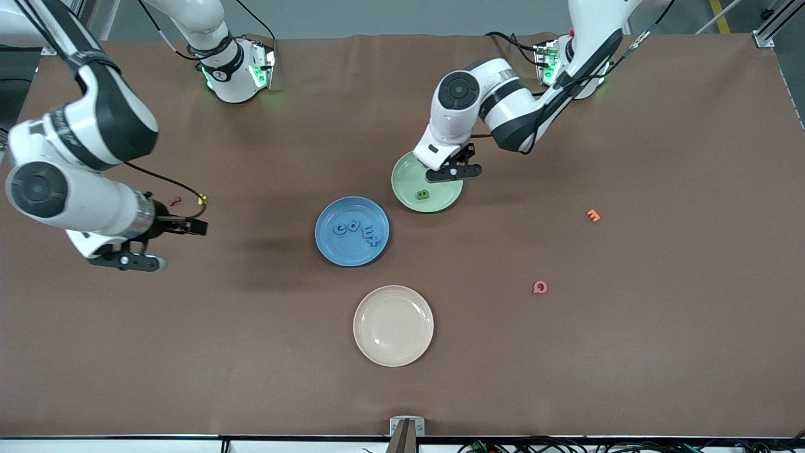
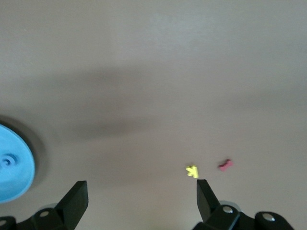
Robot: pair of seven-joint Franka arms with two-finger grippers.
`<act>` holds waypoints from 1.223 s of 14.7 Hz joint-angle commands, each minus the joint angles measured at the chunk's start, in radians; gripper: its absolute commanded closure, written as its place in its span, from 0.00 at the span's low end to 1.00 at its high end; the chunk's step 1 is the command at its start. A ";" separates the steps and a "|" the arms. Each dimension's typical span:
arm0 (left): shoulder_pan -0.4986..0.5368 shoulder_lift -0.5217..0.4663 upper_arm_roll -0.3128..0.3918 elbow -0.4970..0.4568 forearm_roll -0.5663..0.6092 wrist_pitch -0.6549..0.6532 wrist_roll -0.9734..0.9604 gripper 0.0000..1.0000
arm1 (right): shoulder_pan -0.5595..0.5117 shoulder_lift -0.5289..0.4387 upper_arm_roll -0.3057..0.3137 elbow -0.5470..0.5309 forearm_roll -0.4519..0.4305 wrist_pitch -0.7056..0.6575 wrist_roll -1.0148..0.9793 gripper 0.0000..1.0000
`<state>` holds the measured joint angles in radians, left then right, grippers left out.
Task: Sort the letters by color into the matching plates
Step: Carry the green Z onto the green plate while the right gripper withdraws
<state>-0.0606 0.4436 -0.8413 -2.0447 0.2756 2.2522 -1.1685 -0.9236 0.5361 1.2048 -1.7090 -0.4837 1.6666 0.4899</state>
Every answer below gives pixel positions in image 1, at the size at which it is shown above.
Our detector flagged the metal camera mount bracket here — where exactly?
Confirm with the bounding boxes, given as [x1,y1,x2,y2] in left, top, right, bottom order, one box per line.
[385,417,426,453]

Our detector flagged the green plate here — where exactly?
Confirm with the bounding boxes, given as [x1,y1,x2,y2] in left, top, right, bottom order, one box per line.
[391,151,464,213]

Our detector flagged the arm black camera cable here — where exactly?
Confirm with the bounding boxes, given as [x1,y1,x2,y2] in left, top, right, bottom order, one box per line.
[13,0,209,221]
[472,0,677,155]

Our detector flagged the beige plate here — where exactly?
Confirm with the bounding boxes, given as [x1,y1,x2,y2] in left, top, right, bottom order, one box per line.
[353,285,435,367]

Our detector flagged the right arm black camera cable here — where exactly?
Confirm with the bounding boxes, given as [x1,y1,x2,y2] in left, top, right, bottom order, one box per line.
[13,0,209,221]

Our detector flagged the white table frame edge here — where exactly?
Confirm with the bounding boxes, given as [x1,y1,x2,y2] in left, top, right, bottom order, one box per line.
[0,437,805,453]

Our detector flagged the brown table mat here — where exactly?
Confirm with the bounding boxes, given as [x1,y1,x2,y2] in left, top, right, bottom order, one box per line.
[0,33,805,438]

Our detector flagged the black base cable thick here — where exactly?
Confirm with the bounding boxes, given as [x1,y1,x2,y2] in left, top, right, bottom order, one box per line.
[484,30,543,67]

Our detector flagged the black base cable thin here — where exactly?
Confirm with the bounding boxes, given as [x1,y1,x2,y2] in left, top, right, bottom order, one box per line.
[241,0,277,43]

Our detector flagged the blue plate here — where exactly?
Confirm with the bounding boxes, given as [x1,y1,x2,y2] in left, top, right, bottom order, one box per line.
[314,196,391,267]

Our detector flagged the aluminium frame profile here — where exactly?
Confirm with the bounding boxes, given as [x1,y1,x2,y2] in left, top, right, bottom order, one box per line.
[753,0,805,48]

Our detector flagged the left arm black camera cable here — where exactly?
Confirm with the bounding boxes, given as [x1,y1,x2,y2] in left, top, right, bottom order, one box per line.
[472,0,677,155]

